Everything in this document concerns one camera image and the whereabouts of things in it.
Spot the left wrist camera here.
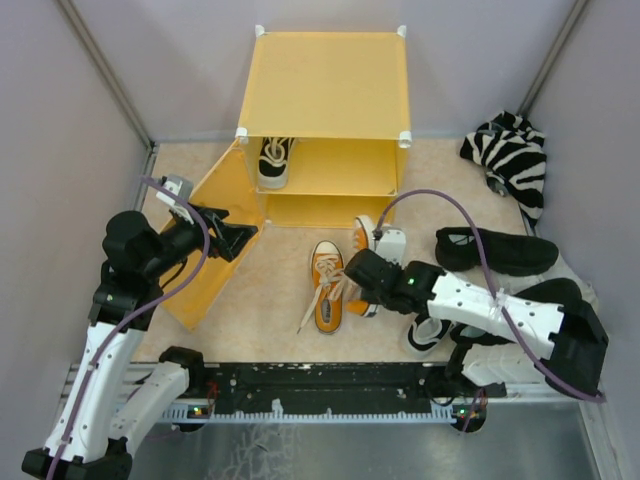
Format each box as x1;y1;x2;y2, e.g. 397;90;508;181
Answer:
156;174;194;224

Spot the orange canvas sneaker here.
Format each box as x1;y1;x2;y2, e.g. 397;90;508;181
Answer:
296;240;347;335
345;215;378;318

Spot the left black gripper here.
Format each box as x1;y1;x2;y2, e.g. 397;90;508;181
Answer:
142;201;258;280

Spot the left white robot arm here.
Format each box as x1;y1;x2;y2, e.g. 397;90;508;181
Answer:
22;205;258;479

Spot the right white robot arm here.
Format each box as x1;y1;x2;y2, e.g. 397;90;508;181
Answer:
345;249;609;403

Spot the yellow plastic shoe cabinet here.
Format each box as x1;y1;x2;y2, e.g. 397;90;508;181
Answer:
236;25;412;228

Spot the black white canvas sneaker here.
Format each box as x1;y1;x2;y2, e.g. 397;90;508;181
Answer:
258;137;296;190

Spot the black chunky sneaker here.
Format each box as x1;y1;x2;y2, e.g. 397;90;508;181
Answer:
435;227;559;277
449;278;583;346

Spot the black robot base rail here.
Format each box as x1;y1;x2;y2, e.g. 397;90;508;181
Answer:
64;346;601;434

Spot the zebra striped cloth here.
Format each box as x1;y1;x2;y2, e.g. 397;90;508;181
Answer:
459;111;547;227

